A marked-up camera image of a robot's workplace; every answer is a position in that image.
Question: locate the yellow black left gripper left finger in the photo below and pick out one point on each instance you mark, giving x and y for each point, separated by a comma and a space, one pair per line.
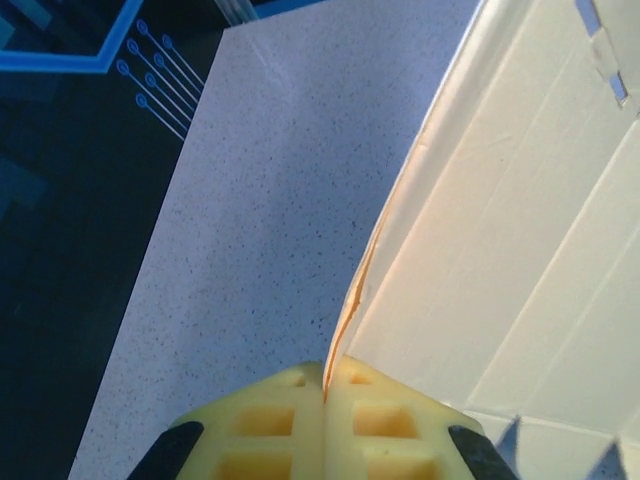
305, 425

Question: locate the yellow paper box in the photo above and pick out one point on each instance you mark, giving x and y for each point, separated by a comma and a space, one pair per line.
500, 225

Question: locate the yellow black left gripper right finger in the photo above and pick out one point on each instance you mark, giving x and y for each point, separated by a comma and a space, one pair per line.
340, 425

